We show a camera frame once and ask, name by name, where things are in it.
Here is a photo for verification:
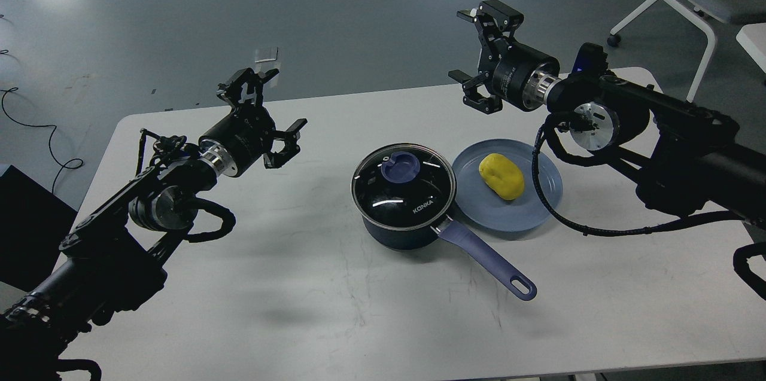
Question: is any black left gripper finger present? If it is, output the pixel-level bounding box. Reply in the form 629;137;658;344
263;118;308;169
217;68;279;109

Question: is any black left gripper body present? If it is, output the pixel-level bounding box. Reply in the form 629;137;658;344
199;108;276;178

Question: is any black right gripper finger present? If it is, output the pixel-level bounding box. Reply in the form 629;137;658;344
457;0;524;65
448;69;503;115

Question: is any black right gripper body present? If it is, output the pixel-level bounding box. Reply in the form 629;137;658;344
492;43;560;112

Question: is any glass pot lid blue knob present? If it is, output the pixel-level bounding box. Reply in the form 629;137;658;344
351;143;457;230

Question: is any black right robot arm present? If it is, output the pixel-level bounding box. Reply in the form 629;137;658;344
449;0;765;237

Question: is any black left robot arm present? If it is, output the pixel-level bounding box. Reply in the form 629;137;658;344
2;68;308;380

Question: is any yellow potato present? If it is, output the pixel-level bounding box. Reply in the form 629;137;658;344
478;153;525;201

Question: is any blue round plate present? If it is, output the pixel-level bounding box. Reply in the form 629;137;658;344
452;139;551;232

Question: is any dark blue saucepan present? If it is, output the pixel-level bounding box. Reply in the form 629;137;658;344
350;143;538;300

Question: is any black box at left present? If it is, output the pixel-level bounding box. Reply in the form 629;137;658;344
1;164;77;291

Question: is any white table edge right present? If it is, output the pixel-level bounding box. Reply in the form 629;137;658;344
735;22;766;73

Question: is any black cable on floor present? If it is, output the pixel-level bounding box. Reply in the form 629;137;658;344
0;87;84;195

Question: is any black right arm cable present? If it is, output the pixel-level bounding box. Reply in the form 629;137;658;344
531;112;766;237

